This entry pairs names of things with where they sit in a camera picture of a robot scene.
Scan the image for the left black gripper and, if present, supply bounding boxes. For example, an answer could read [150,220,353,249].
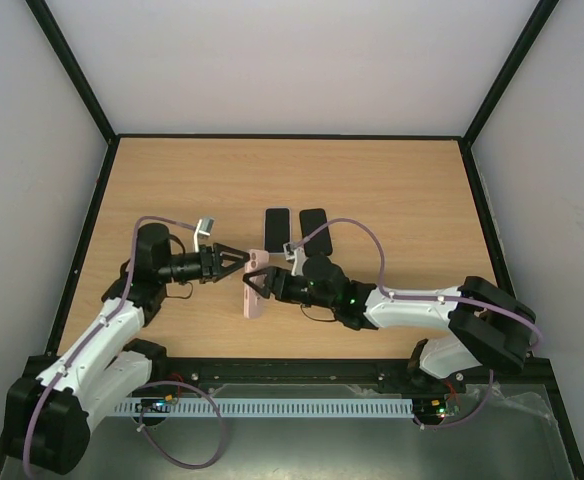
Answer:
[158,243,250,284]

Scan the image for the pink phone case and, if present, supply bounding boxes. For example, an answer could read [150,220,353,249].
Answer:
[243,249,270,319]

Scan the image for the black phone case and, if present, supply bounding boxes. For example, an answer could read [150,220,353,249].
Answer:
[298,207,334,256]

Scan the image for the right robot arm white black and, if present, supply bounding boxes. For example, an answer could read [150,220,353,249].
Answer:
[243,255,541,392]

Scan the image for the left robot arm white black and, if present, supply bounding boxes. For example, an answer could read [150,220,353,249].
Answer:
[4,216,250,478]

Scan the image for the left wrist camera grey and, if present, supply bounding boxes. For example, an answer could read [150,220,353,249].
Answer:
[192,216,215,252]

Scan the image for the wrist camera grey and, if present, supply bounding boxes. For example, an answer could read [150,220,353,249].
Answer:
[192,216,215,252]
[283,242,307,276]

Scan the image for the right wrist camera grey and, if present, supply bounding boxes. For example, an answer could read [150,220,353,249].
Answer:
[283,242,307,276]

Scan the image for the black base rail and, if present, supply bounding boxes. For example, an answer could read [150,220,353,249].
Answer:
[21,355,553,396]

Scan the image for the grey slotted cable duct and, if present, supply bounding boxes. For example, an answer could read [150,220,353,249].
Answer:
[110,398,413,419]

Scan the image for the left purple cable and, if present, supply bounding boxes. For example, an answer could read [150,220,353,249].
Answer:
[21,215,196,477]

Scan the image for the purple cable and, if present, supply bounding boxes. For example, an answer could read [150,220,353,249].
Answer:
[21,215,196,477]
[291,217,544,431]

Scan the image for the black aluminium frame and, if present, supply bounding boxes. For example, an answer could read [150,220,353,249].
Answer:
[0,1,584,461]

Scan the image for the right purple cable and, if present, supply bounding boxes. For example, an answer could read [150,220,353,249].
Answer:
[291,217,544,431]

